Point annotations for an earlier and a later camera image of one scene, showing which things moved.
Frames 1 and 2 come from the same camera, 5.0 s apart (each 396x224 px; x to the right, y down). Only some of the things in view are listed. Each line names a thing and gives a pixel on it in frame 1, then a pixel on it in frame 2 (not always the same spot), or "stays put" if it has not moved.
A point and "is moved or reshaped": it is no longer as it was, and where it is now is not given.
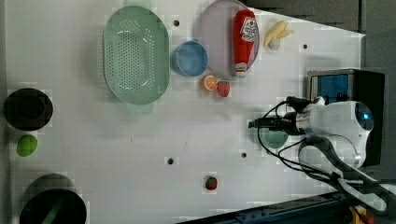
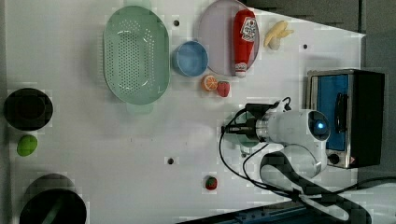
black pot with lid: x=52 y=199 stays put
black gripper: x=286 y=123 → x=250 y=129
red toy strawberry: x=223 y=88 stays put
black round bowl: x=28 y=109 stays put
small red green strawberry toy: x=211 y=183 stays put
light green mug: x=272 y=139 is moved or reshaped
